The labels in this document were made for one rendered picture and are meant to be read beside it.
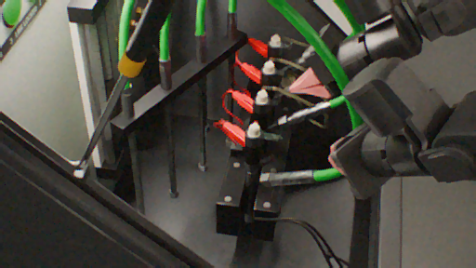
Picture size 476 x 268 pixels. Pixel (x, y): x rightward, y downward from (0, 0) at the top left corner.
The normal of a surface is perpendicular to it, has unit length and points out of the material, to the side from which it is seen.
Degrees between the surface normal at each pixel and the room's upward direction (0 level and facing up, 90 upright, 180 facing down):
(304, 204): 0
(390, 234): 0
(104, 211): 43
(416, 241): 0
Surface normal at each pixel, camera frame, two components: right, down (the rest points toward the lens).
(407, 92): 0.40, -0.25
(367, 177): 0.32, -0.07
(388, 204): 0.02, -0.73
